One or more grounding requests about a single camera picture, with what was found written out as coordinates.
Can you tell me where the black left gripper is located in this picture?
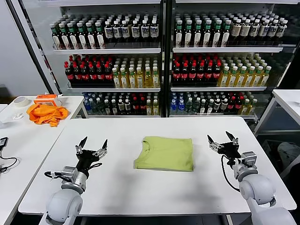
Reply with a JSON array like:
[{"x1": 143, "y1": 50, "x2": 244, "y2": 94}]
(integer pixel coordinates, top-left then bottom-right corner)
[{"x1": 75, "y1": 136, "x2": 108, "y2": 173}]

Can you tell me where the white metal shelf board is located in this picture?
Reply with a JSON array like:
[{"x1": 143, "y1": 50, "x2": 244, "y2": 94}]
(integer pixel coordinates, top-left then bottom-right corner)
[
  {"x1": 67, "y1": 87, "x2": 161, "y2": 92},
  {"x1": 172, "y1": 46, "x2": 284, "y2": 53},
  {"x1": 170, "y1": 86, "x2": 267, "y2": 92},
  {"x1": 52, "y1": 47, "x2": 162, "y2": 55}
]

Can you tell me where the drinks display cabinet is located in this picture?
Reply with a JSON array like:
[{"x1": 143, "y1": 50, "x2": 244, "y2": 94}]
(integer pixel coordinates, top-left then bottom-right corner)
[
  {"x1": 167, "y1": 0, "x2": 295, "y2": 120},
  {"x1": 52, "y1": 0, "x2": 168, "y2": 118}
]

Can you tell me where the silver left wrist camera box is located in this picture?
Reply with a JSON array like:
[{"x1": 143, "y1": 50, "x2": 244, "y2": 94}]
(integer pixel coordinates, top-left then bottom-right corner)
[{"x1": 61, "y1": 165, "x2": 79, "y2": 184}]

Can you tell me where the beige masking tape roll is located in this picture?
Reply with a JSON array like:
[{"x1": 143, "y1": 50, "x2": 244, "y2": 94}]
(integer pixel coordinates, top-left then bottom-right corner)
[{"x1": 13, "y1": 96, "x2": 30, "y2": 108}]

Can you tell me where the crumpled orange cloth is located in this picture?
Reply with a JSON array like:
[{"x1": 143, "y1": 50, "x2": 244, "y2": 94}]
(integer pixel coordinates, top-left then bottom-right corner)
[{"x1": 26, "y1": 103, "x2": 70, "y2": 128}]

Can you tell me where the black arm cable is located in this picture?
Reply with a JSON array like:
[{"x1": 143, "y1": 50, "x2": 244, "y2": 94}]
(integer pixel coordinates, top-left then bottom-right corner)
[
  {"x1": 220, "y1": 156, "x2": 241, "y2": 193},
  {"x1": 44, "y1": 171, "x2": 64, "y2": 183}
]

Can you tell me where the light green t-shirt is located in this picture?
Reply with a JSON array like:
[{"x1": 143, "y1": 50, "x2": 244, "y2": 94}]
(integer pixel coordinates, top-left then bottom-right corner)
[{"x1": 133, "y1": 136, "x2": 195, "y2": 173}]

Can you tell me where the cola bottle red cap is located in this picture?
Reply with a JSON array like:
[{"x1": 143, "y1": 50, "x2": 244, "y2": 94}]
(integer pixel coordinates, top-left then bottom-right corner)
[
  {"x1": 227, "y1": 96, "x2": 236, "y2": 115},
  {"x1": 188, "y1": 62, "x2": 197, "y2": 81},
  {"x1": 80, "y1": 63, "x2": 90, "y2": 81},
  {"x1": 64, "y1": 61, "x2": 75, "y2": 83},
  {"x1": 72, "y1": 62, "x2": 82, "y2": 81},
  {"x1": 172, "y1": 62, "x2": 181, "y2": 81},
  {"x1": 139, "y1": 97, "x2": 147, "y2": 115},
  {"x1": 96, "y1": 63, "x2": 105, "y2": 81},
  {"x1": 104, "y1": 63, "x2": 113, "y2": 81},
  {"x1": 212, "y1": 62, "x2": 221, "y2": 81},
  {"x1": 205, "y1": 62, "x2": 213, "y2": 81},
  {"x1": 180, "y1": 62, "x2": 189, "y2": 81},
  {"x1": 234, "y1": 96, "x2": 244, "y2": 115},
  {"x1": 88, "y1": 63, "x2": 98, "y2": 81},
  {"x1": 196, "y1": 62, "x2": 205, "y2": 81},
  {"x1": 131, "y1": 97, "x2": 140, "y2": 115}
]

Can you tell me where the thin black cable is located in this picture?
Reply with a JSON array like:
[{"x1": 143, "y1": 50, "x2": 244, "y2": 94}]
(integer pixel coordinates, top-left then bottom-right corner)
[{"x1": 0, "y1": 147, "x2": 18, "y2": 173}]

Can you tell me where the grey plastic bag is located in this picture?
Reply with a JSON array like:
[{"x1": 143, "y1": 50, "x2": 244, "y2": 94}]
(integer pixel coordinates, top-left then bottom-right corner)
[{"x1": 277, "y1": 141, "x2": 300, "y2": 170}]

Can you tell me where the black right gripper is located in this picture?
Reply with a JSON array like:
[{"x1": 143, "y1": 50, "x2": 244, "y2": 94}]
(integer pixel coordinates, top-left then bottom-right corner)
[{"x1": 207, "y1": 131, "x2": 242, "y2": 162}]

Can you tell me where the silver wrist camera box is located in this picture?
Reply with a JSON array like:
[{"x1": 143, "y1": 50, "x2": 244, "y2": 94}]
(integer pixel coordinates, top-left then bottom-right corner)
[
  {"x1": 61, "y1": 165, "x2": 79, "y2": 184},
  {"x1": 241, "y1": 151, "x2": 259, "y2": 168}
]

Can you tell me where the dark bottle beige label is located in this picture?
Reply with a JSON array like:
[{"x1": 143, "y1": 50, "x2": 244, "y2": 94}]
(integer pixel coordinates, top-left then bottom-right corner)
[
  {"x1": 231, "y1": 19, "x2": 242, "y2": 44},
  {"x1": 240, "y1": 19, "x2": 251, "y2": 44}
]

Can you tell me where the dark tea bottle green cap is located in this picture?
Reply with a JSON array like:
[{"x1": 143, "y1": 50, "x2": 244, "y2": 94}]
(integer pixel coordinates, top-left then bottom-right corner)
[
  {"x1": 184, "y1": 20, "x2": 194, "y2": 47},
  {"x1": 67, "y1": 22, "x2": 79, "y2": 50},
  {"x1": 174, "y1": 20, "x2": 184, "y2": 47},
  {"x1": 212, "y1": 20, "x2": 222, "y2": 47},
  {"x1": 51, "y1": 22, "x2": 61, "y2": 50},
  {"x1": 95, "y1": 21, "x2": 105, "y2": 49},
  {"x1": 202, "y1": 20, "x2": 213, "y2": 47},
  {"x1": 76, "y1": 22, "x2": 87, "y2": 49},
  {"x1": 59, "y1": 22, "x2": 70, "y2": 50},
  {"x1": 221, "y1": 20, "x2": 232, "y2": 47},
  {"x1": 85, "y1": 22, "x2": 96, "y2": 49},
  {"x1": 193, "y1": 20, "x2": 203, "y2": 47}
]

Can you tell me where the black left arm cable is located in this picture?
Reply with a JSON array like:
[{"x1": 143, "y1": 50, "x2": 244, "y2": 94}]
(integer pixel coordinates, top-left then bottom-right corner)
[{"x1": 44, "y1": 171, "x2": 64, "y2": 183}]

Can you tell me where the orange and white box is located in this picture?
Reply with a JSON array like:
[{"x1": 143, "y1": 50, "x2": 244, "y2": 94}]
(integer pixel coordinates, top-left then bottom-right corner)
[{"x1": 33, "y1": 93, "x2": 63, "y2": 107}]

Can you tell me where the black framed glass door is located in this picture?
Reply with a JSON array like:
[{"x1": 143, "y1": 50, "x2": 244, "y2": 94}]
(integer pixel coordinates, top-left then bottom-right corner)
[{"x1": 6, "y1": 0, "x2": 61, "y2": 95}]

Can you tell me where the dark bottle blue label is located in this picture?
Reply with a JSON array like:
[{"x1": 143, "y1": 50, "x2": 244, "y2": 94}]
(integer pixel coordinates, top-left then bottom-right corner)
[
  {"x1": 275, "y1": 20, "x2": 288, "y2": 44},
  {"x1": 131, "y1": 20, "x2": 141, "y2": 43},
  {"x1": 258, "y1": 19, "x2": 270, "y2": 44},
  {"x1": 104, "y1": 20, "x2": 114, "y2": 43},
  {"x1": 249, "y1": 19, "x2": 260, "y2": 44},
  {"x1": 112, "y1": 20, "x2": 122, "y2": 43},
  {"x1": 267, "y1": 20, "x2": 279, "y2": 44},
  {"x1": 121, "y1": 20, "x2": 131, "y2": 43},
  {"x1": 141, "y1": 19, "x2": 150, "y2": 43},
  {"x1": 150, "y1": 19, "x2": 159, "y2": 43}
]

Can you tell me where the black crate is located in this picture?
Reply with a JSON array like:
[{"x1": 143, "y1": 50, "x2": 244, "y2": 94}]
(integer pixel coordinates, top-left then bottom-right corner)
[{"x1": 260, "y1": 139, "x2": 281, "y2": 165}]

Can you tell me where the black bottle tray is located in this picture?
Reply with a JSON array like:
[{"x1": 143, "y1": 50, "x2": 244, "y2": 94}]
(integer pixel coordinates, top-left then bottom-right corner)
[
  {"x1": 172, "y1": 79, "x2": 220, "y2": 88},
  {"x1": 69, "y1": 79, "x2": 115, "y2": 89}
]

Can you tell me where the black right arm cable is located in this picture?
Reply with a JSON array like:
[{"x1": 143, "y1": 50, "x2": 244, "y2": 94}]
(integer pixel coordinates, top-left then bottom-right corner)
[{"x1": 220, "y1": 156, "x2": 241, "y2": 193}]

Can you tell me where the white side table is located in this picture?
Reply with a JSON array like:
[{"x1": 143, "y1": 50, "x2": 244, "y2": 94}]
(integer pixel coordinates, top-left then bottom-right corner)
[
  {"x1": 0, "y1": 94, "x2": 89, "y2": 225},
  {"x1": 253, "y1": 89, "x2": 300, "y2": 137}
]

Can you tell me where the green clear soda bottle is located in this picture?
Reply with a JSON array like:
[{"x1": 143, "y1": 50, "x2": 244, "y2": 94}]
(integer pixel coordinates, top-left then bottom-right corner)
[
  {"x1": 90, "y1": 97, "x2": 98, "y2": 114},
  {"x1": 96, "y1": 97, "x2": 105, "y2": 115},
  {"x1": 192, "y1": 97, "x2": 201, "y2": 115},
  {"x1": 185, "y1": 97, "x2": 193, "y2": 115}
]

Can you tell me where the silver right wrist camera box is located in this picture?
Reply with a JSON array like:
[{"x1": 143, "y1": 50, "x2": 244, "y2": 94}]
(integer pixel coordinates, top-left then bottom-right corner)
[{"x1": 241, "y1": 151, "x2": 259, "y2": 168}]

